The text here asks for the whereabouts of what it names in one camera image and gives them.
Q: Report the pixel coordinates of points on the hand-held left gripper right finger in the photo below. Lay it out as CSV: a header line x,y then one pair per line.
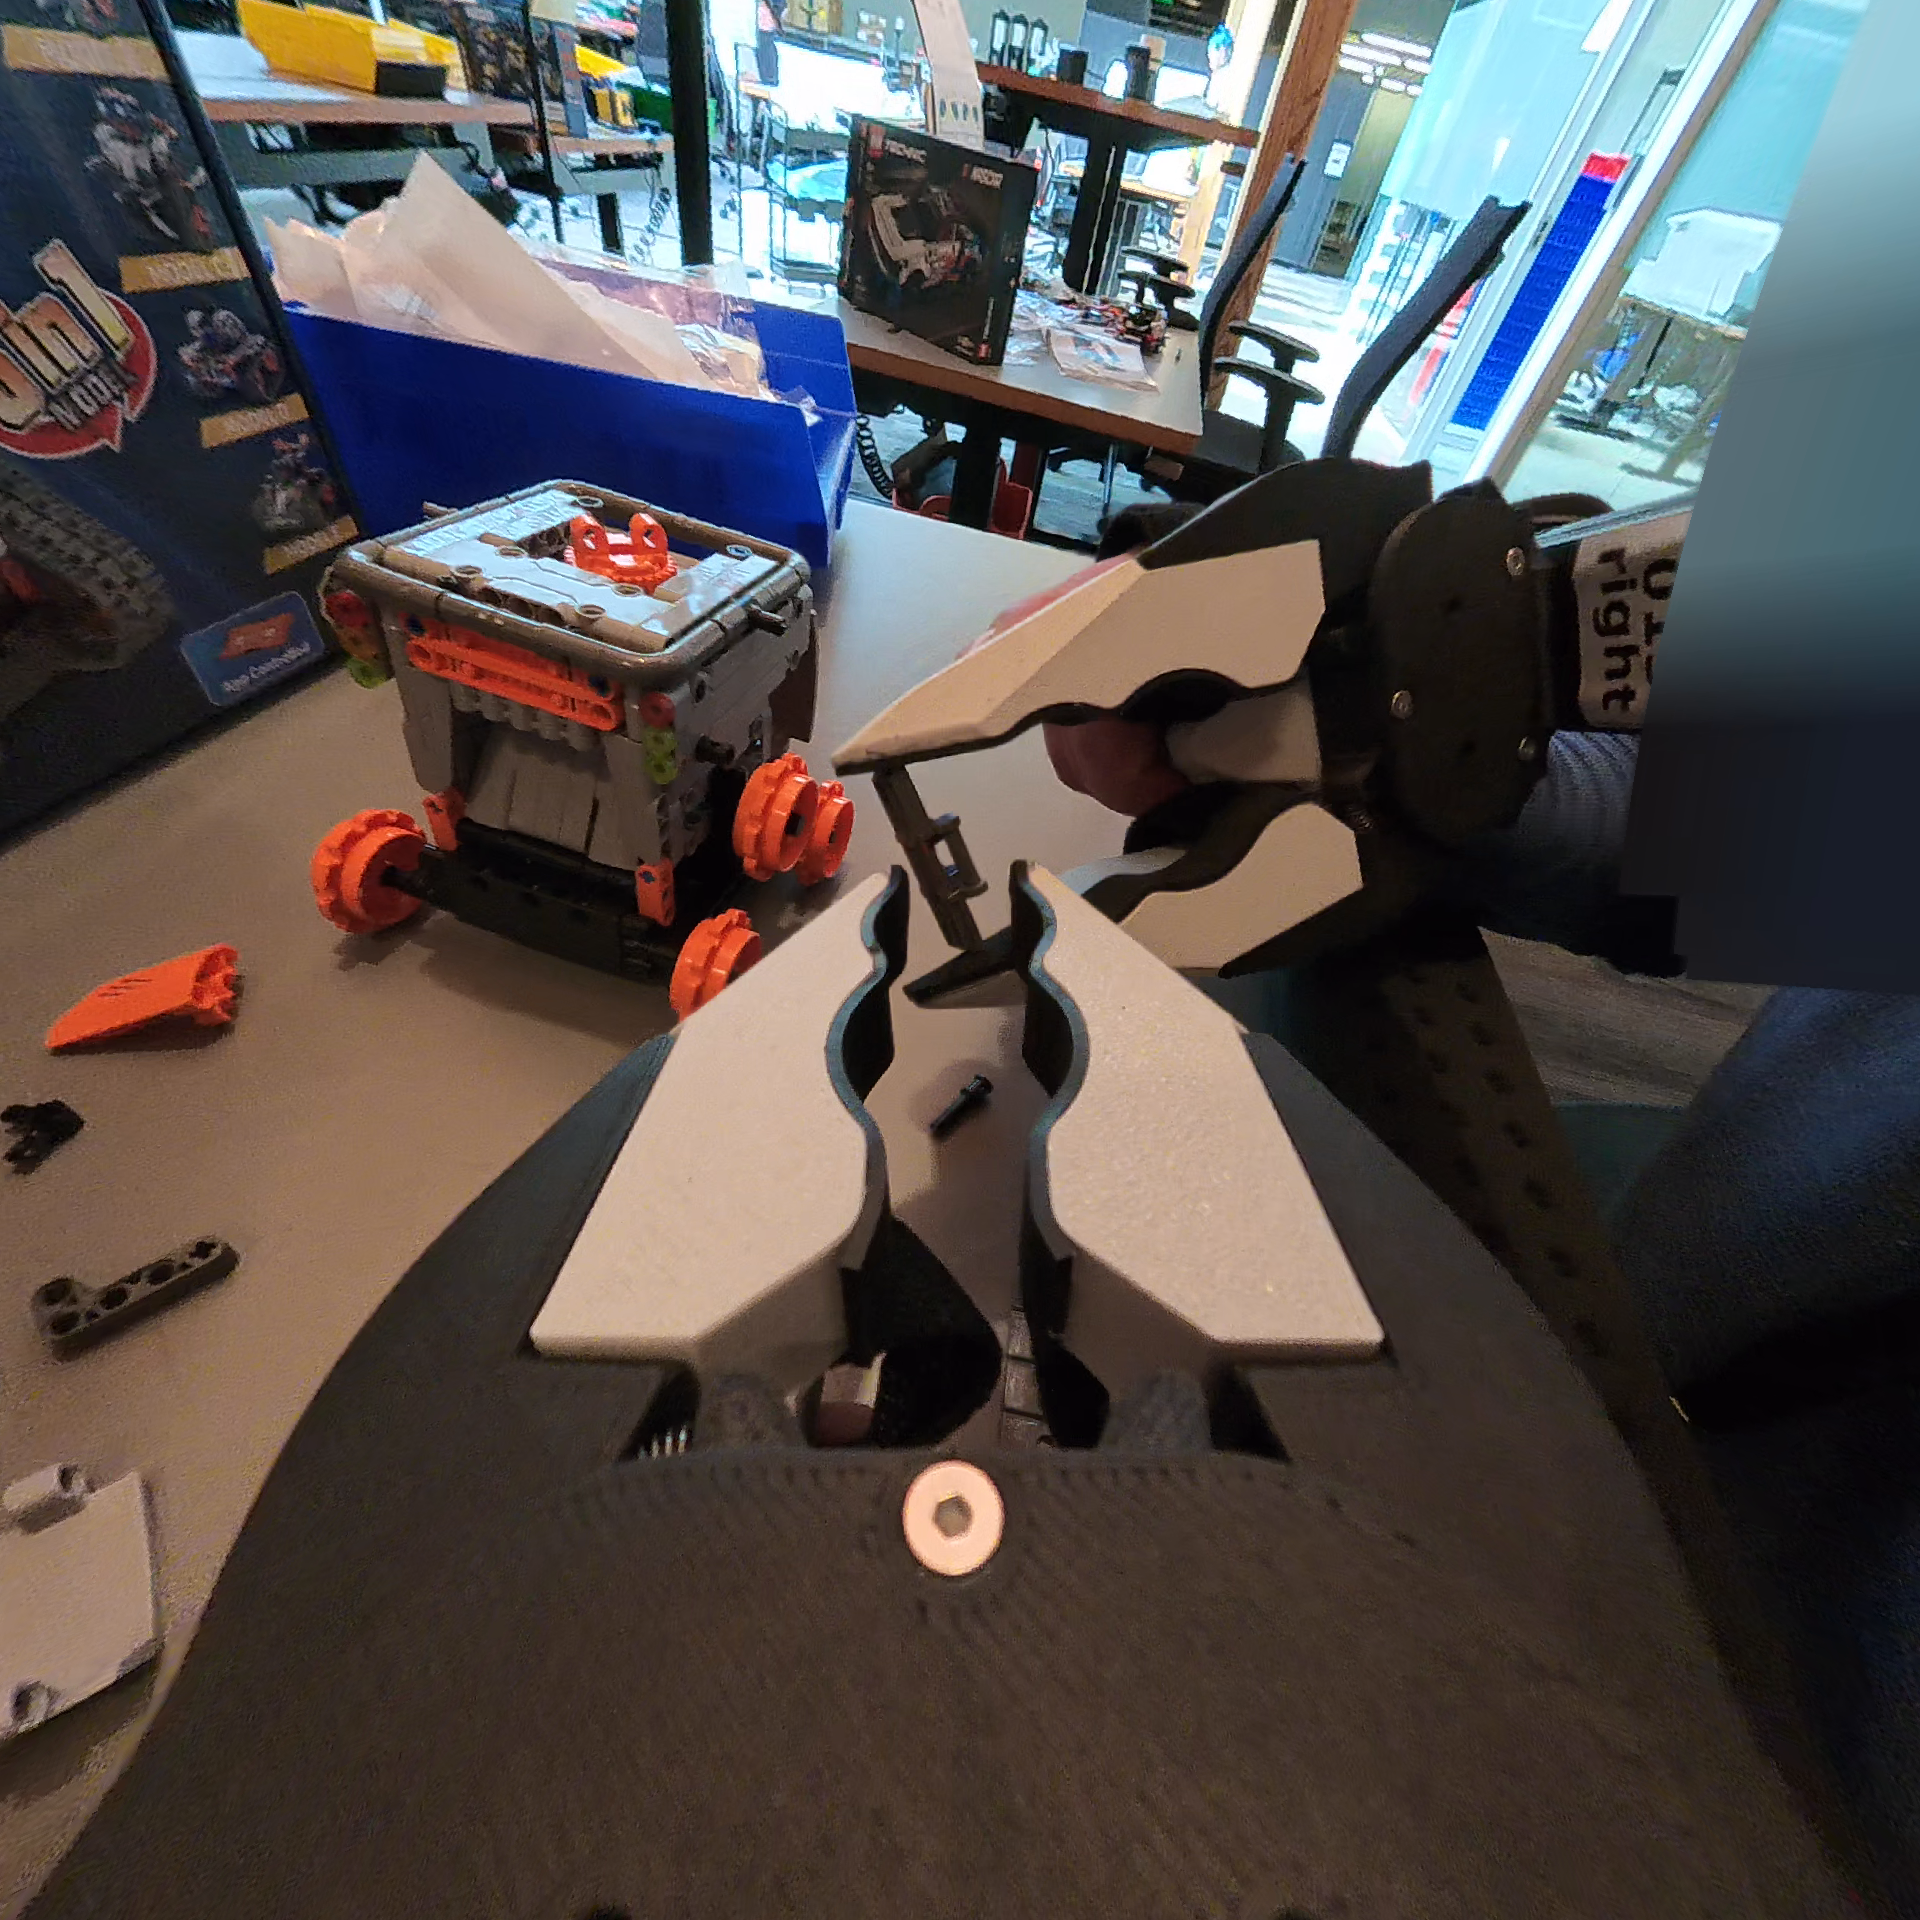
x,y
1185,1200

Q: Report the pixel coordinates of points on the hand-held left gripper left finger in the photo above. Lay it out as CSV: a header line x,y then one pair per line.
x,y
718,1200

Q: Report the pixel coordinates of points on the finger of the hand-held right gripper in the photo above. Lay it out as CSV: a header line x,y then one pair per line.
x,y
1274,893
1172,628

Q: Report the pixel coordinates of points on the person's right forearm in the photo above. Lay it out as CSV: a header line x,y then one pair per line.
x,y
1592,815

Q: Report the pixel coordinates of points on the person's right hand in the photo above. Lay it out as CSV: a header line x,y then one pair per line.
x,y
1119,766

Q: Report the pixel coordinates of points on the wooden table with black legs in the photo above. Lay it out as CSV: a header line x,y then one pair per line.
x,y
1079,405

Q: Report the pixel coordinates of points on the black office chair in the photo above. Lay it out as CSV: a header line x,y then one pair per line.
x,y
1274,384
1427,300

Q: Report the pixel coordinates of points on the black perforated panel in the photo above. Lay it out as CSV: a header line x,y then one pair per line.
x,y
1502,1082

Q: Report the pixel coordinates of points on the blue crate stack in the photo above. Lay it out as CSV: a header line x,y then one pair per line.
x,y
1576,283

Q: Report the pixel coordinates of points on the black toy box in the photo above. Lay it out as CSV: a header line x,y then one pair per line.
x,y
936,241

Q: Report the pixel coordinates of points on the grey orange toy block vehicle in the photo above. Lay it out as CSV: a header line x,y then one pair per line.
x,y
600,752

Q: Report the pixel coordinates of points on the dark high table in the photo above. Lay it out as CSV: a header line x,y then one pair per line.
x,y
1108,113

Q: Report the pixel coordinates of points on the wooden pillar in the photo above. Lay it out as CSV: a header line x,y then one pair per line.
x,y
1274,92

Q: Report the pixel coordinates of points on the orange wedge block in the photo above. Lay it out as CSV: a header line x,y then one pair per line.
x,y
149,996

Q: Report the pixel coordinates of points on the dark grey angled beam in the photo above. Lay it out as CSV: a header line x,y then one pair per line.
x,y
114,1317

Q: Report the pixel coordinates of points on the blue plastic bin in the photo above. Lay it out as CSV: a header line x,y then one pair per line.
x,y
524,437

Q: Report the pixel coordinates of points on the black small clip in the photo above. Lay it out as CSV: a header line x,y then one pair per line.
x,y
39,1134

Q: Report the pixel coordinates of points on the black pole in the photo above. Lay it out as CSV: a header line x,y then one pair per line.
x,y
687,136

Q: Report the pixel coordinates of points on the light grey curved panel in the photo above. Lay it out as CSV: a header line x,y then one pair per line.
x,y
76,1592

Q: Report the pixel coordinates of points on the clear plastic bags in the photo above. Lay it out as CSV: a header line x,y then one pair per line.
x,y
448,283

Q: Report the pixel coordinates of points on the wooden workbench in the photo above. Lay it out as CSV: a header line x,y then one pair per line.
x,y
373,106

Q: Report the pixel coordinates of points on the yellow bin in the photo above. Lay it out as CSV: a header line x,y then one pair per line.
x,y
347,45

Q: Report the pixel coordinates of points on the blue printed toy box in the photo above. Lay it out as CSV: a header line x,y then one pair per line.
x,y
118,375

